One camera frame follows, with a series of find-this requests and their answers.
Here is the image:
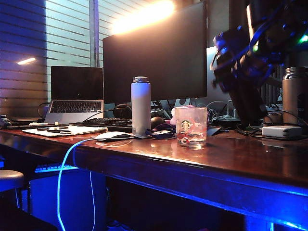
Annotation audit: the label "black keyboard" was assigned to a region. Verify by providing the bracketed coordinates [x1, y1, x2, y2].
[76, 117, 133, 132]

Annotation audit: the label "black power strip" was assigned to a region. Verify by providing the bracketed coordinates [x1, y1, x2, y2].
[213, 116, 244, 128]

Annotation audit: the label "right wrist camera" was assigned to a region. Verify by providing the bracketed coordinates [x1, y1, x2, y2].
[212, 29, 244, 58]

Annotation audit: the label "silver laptop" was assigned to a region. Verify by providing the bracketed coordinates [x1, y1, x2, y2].
[44, 66, 105, 125]

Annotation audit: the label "round stool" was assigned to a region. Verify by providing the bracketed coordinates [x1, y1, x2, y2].
[0, 169, 26, 210]

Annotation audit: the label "black cable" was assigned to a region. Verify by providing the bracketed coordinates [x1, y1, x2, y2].
[237, 109, 308, 141]

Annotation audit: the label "small round cup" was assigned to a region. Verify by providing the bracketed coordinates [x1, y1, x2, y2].
[263, 112, 284, 126]

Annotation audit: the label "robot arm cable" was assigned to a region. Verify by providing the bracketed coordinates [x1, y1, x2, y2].
[249, 13, 275, 52]

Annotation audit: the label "thin white cable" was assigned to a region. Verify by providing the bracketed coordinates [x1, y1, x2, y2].
[89, 170, 96, 231]

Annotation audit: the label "white power adapter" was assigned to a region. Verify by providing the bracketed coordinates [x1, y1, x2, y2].
[261, 125, 303, 139]

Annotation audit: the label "light blue cable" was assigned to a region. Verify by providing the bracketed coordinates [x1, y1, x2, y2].
[56, 137, 102, 231]

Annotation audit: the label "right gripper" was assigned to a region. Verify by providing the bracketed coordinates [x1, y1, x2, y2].
[211, 47, 277, 93]

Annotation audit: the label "black ridged strip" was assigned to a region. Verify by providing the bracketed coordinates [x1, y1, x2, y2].
[7, 123, 70, 130]

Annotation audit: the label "black computer mouse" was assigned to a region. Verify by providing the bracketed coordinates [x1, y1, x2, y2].
[151, 116, 166, 129]

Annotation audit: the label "black headphones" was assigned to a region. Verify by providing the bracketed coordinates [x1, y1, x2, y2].
[113, 104, 132, 119]

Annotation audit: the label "white notebook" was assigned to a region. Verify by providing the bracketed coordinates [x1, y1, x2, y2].
[22, 125, 108, 138]

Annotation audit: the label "under-desk cabinet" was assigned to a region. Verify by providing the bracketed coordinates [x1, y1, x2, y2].
[29, 168, 108, 231]

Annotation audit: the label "large black monitor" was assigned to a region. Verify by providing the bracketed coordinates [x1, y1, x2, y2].
[103, 2, 208, 104]

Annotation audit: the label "dark curtain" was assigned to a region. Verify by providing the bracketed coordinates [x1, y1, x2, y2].
[230, 0, 284, 106]

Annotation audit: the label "printed glass cup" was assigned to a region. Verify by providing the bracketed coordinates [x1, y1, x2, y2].
[175, 107, 208, 148]

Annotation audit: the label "badge card with lanyard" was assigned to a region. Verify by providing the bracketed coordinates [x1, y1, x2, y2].
[145, 127, 178, 140]

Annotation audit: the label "backlit keyboard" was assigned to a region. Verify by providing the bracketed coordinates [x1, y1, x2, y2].
[35, 163, 80, 174]

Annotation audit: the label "white flat mouse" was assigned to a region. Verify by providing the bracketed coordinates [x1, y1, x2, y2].
[95, 131, 136, 142]

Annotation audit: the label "black thermos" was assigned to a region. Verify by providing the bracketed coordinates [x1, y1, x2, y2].
[226, 72, 268, 127]

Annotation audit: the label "white thermos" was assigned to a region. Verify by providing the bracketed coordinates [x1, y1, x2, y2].
[131, 76, 152, 139]

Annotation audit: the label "dark blue pad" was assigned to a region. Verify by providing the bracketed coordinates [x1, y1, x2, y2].
[206, 127, 222, 137]

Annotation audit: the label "grey steel thermos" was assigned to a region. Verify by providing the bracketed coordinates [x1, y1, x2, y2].
[282, 66, 308, 126]

